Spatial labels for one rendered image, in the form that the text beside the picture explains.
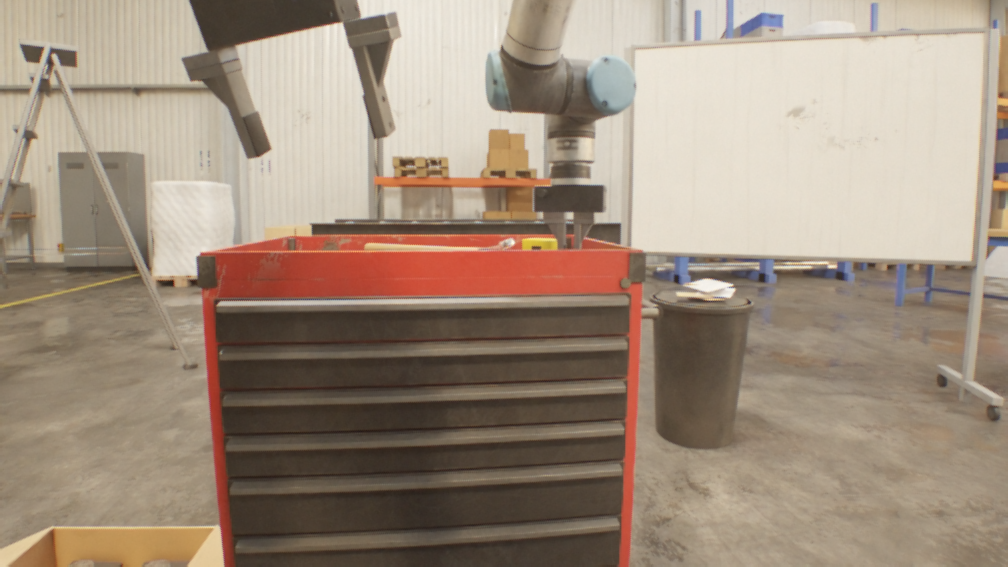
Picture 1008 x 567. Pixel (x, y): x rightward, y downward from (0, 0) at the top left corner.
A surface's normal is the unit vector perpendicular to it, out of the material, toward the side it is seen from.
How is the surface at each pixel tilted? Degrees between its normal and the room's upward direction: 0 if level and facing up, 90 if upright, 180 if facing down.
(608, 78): 90
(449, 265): 90
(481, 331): 90
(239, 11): 114
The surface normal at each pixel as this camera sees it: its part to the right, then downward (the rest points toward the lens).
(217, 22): -0.11, 0.48
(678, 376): -0.69, 0.13
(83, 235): 0.11, 0.09
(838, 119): -0.30, 0.08
